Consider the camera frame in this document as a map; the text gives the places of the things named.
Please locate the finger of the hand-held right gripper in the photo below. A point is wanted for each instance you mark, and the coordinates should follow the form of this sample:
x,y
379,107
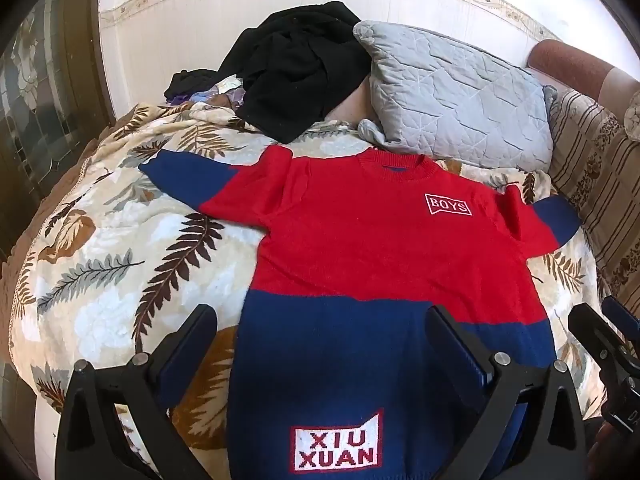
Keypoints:
x,y
625,322
597,335

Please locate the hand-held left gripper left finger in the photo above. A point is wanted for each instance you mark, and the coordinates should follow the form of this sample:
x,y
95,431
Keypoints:
x,y
186,355

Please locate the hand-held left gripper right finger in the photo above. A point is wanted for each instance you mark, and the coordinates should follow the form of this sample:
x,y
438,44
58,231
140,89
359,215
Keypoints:
x,y
462,360

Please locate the red and blue knit sweater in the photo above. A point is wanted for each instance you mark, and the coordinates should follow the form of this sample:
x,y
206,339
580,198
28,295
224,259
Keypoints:
x,y
375,240

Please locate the leaf print plush blanket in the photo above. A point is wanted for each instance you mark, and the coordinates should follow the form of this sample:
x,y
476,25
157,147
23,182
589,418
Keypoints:
x,y
125,260

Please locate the small purple cloth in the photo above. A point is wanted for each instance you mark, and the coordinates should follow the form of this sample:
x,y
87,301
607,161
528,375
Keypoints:
x,y
210,95

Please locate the grey quilted pillow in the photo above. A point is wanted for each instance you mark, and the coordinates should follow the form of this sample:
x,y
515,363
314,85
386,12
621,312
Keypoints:
x,y
450,95

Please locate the plain reddish brown cushion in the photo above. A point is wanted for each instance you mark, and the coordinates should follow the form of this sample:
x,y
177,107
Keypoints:
x,y
565,60

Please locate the pale pink pillow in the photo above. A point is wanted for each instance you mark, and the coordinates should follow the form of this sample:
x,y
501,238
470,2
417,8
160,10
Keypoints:
x,y
352,105

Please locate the patterned glass door panel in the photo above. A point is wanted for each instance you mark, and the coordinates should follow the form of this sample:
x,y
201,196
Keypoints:
x,y
30,100

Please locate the black clothing pile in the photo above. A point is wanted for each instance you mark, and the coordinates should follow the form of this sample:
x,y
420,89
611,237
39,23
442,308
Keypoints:
x,y
300,70

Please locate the dark wooden door frame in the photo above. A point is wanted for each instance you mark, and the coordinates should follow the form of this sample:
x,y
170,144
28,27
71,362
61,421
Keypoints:
x,y
87,35

